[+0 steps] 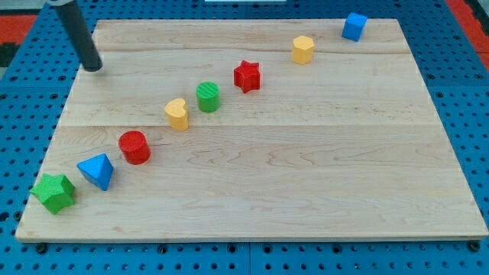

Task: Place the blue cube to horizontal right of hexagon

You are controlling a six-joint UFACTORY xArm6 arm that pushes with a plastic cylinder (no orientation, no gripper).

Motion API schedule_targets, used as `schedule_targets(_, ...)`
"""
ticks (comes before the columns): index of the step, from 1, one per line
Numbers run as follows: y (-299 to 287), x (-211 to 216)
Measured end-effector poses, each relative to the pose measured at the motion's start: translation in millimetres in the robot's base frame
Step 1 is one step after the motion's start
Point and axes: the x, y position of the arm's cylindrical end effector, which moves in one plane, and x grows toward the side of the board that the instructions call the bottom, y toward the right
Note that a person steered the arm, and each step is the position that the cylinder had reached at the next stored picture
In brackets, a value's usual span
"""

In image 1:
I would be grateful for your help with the yellow hexagon block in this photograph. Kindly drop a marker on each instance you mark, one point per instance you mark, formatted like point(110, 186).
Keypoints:
point(303, 49)

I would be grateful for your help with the blue cube block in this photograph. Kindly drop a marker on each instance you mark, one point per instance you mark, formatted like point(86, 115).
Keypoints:
point(354, 26)

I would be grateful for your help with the green cylinder block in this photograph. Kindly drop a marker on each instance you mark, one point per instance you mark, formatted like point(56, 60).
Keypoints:
point(208, 97)

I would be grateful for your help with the red star block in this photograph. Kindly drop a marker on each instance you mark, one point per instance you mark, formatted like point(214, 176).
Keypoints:
point(247, 76)

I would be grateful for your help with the yellow heart block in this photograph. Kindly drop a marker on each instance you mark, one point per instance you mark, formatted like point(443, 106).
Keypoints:
point(177, 114)

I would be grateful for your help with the light wooden board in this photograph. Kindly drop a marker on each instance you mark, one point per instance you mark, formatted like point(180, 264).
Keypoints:
point(347, 147)

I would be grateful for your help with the red cylinder block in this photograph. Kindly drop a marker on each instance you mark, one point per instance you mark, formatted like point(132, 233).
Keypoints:
point(134, 146)

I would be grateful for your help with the blue triangle block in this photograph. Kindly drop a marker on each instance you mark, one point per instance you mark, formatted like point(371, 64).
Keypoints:
point(97, 170)

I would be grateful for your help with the green star block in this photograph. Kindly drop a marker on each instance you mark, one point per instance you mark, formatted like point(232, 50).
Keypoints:
point(54, 192)

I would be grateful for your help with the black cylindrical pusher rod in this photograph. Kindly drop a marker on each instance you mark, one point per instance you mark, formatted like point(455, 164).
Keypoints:
point(71, 17)

